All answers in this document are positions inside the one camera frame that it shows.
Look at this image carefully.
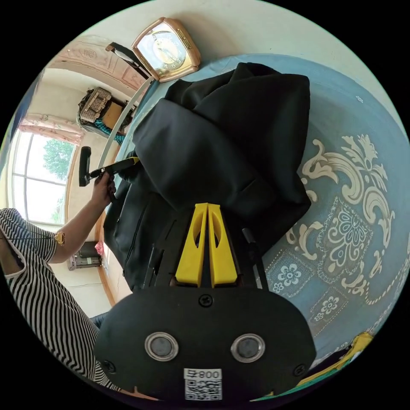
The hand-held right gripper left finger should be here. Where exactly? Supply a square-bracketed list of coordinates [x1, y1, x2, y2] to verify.
[175, 202, 208, 287]

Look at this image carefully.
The pink curtain valance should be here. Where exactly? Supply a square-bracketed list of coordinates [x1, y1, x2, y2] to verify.
[19, 116, 85, 145]

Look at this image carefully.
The pile of clothes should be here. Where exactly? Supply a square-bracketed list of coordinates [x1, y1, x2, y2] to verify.
[293, 331, 375, 389]

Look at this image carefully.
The window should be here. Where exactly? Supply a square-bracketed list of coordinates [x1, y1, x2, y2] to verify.
[6, 130, 78, 226]

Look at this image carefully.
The person's left forearm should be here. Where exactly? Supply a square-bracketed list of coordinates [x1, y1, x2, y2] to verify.
[47, 198, 108, 264]

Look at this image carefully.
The bed with blue printed sheet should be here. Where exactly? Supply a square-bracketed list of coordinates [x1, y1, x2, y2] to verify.
[105, 53, 408, 387]

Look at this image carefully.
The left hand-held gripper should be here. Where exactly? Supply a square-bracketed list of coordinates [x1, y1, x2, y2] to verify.
[89, 156, 142, 202]

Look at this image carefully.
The black jacket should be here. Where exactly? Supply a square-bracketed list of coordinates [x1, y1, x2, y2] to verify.
[103, 62, 313, 293]

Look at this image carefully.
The person's body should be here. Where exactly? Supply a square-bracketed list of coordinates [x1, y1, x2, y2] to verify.
[0, 207, 124, 393]

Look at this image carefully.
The person's left hand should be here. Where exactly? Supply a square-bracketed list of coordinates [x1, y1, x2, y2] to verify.
[91, 173, 117, 209]

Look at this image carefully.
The cupboard with wicker basket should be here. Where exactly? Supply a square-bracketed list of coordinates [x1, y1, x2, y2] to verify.
[76, 85, 133, 142]

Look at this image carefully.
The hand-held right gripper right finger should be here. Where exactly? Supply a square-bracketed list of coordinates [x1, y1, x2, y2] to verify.
[207, 202, 240, 288]

